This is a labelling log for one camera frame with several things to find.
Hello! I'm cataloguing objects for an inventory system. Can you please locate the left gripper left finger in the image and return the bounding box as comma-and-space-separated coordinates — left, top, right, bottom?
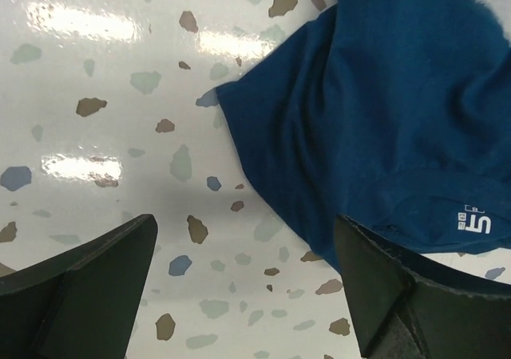
1, 215, 157, 359

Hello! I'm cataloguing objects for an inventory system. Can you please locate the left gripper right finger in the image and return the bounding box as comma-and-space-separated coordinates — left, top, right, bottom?
335, 216, 510, 359

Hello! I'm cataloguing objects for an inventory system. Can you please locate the blue mickey t-shirt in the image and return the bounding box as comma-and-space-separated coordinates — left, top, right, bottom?
215, 0, 510, 267

